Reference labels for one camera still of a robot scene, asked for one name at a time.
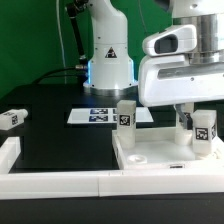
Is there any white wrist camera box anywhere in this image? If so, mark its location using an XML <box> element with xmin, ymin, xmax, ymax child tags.
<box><xmin>142</xmin><ymin>24</ymin><xmax>197</xmax><ymax>57</ymax></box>

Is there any white marker sheet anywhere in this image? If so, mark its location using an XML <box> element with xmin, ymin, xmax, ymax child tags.
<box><xmin>67</xmin><ymin>107</ymin><xmax>153</xmax><ymax>124</ymax></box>

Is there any white square table top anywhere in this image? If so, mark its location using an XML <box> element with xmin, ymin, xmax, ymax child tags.
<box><xmin>112</xmin><ymin>127</ymin><xmax>224</xmax><ymax>170</ymax></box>

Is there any white U-shaped fence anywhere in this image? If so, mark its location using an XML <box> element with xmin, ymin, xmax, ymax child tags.
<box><xmin>0</xmin><ymin>137</ymin><xmax>224</xmax><ymax>200</ymax></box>

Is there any white hanging cable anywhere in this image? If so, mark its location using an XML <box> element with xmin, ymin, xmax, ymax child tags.
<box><xmin>55</xmin><ymin>0</ymin><xmax>68</xmax><ymax>85</ymax></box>

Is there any black cable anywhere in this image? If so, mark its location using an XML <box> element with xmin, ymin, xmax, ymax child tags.
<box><xmin>31</xmin><ymin>64</ymin><xmax>89</xmax><ymax>86</ymax></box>

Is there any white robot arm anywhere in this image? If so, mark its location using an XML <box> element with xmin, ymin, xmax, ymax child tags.
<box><xmin>66</xmin><ymin>0</ymin><xmax>224</xmax><ymax>129</ymax></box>

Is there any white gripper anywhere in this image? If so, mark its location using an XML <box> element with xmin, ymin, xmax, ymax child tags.
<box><xmin>138</xmin><ymin>55</ymin><xmax>224</xmax><ymax>130</ymax></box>

